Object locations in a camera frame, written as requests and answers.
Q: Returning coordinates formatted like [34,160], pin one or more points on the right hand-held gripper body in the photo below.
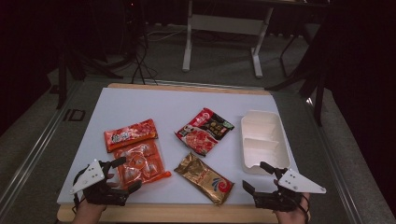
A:
[292,186]

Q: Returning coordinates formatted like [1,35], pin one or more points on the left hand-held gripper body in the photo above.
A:
[93,175]

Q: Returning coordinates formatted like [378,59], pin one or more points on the orange snack packet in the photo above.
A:
[137,149]

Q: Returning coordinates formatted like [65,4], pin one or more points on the white plastic container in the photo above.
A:
[264,140]

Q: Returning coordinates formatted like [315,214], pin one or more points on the gold snack packet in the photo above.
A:
[202,177]

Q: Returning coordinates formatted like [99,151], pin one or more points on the red and black snack packet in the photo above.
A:
[202,130]

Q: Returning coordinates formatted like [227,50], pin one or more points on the person's right hand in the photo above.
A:
[292,217]

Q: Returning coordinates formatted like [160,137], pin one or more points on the person's left hand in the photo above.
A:
[87,214]

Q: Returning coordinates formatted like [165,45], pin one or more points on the wooden table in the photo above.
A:
[186,214]

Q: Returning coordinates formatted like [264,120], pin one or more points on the black metal stand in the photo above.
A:
[319,93]
[62,87]

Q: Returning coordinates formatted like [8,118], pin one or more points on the white table mat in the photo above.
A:
[186,99]

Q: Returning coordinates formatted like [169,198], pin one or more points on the metal floor rail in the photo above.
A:
[339,174]
[31,155]

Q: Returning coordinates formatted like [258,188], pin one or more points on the white desk frame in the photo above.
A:
[227,25]

